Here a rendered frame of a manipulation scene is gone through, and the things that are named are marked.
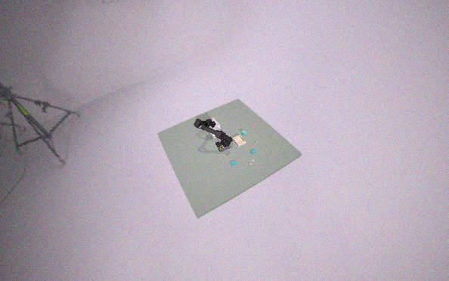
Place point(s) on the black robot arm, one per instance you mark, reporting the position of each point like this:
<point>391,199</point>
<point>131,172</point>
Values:
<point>219,134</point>

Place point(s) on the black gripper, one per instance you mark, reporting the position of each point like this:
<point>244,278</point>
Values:
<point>218,144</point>

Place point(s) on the beige square tray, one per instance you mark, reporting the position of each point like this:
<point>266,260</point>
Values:
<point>239,140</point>

